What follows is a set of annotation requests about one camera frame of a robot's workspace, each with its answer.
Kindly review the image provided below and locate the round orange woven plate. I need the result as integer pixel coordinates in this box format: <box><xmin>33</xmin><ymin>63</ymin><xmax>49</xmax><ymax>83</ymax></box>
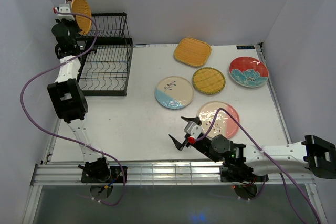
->
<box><xmin>71</xmin><ymin>0</ymin><xmax>92</xmax><ymax>35</ymax></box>

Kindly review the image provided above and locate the round yellow green woven plate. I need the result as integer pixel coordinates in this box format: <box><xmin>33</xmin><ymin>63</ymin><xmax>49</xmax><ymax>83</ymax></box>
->
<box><xmin>192</xmin><ymin>67</ymin><xmax>226</xmax><ymax>95</ymax></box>

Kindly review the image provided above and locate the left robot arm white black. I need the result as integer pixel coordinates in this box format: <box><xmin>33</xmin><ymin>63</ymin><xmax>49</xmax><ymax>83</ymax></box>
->
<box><xmin>47</xmin><ymin>18</ymin><xmax>111</xmax><ymax>182</ymax></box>

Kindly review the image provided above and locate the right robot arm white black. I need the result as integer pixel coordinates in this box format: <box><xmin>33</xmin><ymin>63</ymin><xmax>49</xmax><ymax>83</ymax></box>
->
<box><xmin>172</xmin><ymin>117</ymin><xmax>335</xmax><ymax>184</ymax></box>

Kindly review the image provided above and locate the cream pink plate with sprig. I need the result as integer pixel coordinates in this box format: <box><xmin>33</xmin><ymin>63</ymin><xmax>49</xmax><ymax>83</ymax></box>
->
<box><xmin>197</xmin><ymin>101</ymin><xmax>240</xmax><ymax>139</ymax></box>

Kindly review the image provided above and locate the cream blue plate with sprig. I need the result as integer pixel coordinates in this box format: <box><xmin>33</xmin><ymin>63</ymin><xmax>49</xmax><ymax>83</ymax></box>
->
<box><xmin>154</xmin><ymin>76</ymin><xmax>194</xmax><ymax>110</ymax></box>

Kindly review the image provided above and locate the square orange woven plate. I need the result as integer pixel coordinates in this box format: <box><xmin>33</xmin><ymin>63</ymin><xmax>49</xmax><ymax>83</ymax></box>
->
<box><xmin>173</xmin><ymin>38</ymin><xmax>212</xmax><ymax>67</ymax></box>

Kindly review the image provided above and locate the red plate blue flower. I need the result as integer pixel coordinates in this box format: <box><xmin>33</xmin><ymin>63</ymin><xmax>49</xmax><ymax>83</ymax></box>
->
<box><xmin>229</xmin><ymin>57</ymin><xmax>269</xmax><ymax>88</ymax></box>

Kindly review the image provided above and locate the blue label sticker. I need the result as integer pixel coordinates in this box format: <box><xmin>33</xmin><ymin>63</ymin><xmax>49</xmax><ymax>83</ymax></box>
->
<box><xmin>236</xmin><ymin>45</ymin><xmax>255</xmax><ymax>50</ymax></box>

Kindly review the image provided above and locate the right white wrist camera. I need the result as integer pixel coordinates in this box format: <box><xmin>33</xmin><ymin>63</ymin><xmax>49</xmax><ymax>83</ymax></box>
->
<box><xmin>184</xmin><ymin>122</ymin><xmax>203</xmax><ymax>144</ymax></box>

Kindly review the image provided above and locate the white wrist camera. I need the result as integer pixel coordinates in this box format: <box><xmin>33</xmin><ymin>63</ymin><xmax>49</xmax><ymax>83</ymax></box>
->
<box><xmin>184</xmin><ymin>122</ymin><xmax>203</xmax><ymax>144</ymax></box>
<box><xmin>53</xmin><ymin>4</ymin><xmax>75</xmax><ymax>21</ymax></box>

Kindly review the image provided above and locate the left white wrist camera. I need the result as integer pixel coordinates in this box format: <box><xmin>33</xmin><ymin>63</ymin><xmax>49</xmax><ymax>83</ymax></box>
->
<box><xmin>53</xmin><ymin>4</ymin><xmax>75</xmax><ymax>21</ymax></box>

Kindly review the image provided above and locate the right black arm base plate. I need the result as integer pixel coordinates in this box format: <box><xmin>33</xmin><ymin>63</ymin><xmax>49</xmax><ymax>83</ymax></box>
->
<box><xmin>219</xmin><ymin>165</ymin><xmax>269</xmax><ymax>184</ymax></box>

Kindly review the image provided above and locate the black wire dish rack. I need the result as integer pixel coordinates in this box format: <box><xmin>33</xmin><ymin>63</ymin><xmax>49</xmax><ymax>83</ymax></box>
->
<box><xmin>78</xmin><ymin>12</ymin><xmax>133</xmax><ymax>97</ymax></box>

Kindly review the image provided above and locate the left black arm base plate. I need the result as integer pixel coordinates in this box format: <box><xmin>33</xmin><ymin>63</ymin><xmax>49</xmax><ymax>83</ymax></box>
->
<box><xmin>80</xmin><ymin>166</ymin><xmax>128</xmax><ymax>184</ymax></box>

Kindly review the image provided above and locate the aluminium front rail frame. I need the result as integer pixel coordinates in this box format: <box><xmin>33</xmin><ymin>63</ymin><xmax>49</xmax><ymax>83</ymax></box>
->
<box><xmin>30</xmin><ymin>159</ymin><xmax>316</xmax><ymax>187</ymax></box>

